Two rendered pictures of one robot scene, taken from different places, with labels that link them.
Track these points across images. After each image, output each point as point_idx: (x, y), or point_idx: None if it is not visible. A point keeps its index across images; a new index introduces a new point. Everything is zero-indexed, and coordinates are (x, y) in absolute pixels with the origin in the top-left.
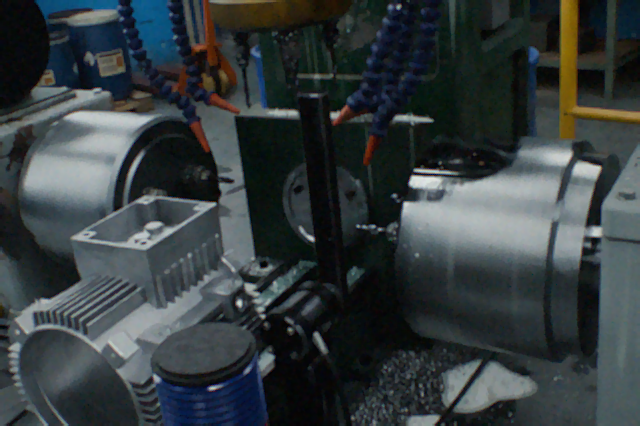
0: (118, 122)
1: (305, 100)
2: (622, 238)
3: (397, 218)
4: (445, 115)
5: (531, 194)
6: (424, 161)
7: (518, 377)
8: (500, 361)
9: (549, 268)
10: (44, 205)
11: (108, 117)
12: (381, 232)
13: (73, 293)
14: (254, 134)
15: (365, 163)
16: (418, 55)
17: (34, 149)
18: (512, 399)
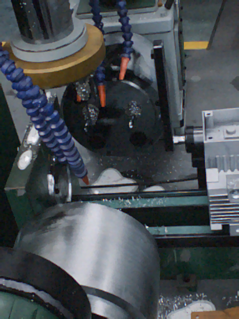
0: (81, 223)
1: (163, 46)
2: (173, 26)
3: (129, 108)
4: (4, 109)
5: (146, 45)
6: (129, 67)
7: (102, 175)
8: (89, 185)
9: None
10: (152, 303)
11: (68, 239)
12: (134, 118)
13: None
14: (33, 186)
15: (104, 105)
16: (103, 24)
17: (106, 309)
18: (120, 173)
